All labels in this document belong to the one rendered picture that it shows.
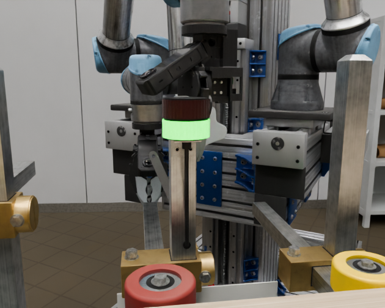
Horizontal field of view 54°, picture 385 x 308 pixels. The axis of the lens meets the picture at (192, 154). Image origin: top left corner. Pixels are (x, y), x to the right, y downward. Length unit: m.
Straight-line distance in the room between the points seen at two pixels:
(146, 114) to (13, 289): 0.45
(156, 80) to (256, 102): 0.81
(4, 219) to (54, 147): 2.78
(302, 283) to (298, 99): 0.59
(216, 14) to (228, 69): 0.08
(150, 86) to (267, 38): 0.82
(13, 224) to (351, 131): 0.48
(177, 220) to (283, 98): 0.65
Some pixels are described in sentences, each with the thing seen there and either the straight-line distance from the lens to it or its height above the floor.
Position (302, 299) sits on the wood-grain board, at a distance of 0.44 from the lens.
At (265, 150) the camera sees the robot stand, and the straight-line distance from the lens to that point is 1.00.
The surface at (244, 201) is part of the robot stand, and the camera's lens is 1.19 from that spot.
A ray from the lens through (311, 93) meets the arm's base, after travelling 1.11.
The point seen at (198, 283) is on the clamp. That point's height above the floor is 0.84.
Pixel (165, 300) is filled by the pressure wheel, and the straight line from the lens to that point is 0.41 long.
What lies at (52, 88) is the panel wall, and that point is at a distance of 3.27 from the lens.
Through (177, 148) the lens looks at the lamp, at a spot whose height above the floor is 1.04.
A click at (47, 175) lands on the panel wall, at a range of 3.39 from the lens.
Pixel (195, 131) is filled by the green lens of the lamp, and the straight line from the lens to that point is 0.45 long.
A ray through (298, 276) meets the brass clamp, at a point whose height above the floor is 0.83.
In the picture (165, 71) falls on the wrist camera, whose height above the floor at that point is 1.14.
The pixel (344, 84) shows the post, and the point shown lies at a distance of 0.59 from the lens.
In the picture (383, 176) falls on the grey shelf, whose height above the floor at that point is 0.29.
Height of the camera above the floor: 1.13
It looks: 11 degrees down
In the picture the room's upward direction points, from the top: straight up
